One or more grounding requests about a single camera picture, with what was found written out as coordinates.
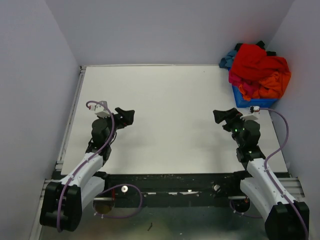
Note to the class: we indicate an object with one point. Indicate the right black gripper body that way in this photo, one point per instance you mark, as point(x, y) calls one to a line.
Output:
point(235, 126)

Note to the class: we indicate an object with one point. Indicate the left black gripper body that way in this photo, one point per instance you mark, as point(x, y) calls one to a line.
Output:
point(118, 123)

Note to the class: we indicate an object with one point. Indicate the red t shirt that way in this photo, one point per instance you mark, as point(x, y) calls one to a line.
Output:
point(253, 63)

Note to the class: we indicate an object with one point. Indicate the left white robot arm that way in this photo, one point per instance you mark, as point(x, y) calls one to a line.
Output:
point(64, 200)

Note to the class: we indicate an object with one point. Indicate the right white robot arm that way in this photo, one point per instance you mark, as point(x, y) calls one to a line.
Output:
point(285, 218)

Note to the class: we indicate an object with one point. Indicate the blue plastic bin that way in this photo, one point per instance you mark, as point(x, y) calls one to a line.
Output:
point(260, 102)

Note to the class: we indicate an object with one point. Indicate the pink t shirt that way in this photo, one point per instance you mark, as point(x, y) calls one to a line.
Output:
point(240, 83)

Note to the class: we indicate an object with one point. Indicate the orange t shirt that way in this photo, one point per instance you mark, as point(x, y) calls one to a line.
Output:
point(267, 79)

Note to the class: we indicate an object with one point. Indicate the blue grey t shirt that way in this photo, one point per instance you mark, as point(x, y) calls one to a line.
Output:
point(227, 61)

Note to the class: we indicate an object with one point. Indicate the black t shirt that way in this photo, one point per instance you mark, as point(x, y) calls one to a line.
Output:
point(261, 45)

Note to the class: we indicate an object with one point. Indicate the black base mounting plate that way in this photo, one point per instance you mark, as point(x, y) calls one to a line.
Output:
point(175, 190)

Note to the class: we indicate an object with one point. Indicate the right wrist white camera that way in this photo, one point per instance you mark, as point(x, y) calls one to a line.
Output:
point(253, 115)

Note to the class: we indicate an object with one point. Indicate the wrist white camera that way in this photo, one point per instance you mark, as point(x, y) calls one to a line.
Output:
point(101, 109)
point(253, 115)

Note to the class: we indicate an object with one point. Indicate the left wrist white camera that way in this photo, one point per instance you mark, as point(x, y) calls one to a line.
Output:
point(101, 109)

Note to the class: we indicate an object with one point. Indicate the left aluminium side rail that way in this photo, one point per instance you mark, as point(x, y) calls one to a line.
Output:
point(60, 159)

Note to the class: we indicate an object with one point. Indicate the aluminium frame rail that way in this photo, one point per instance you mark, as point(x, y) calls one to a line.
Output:
point(292, 185)

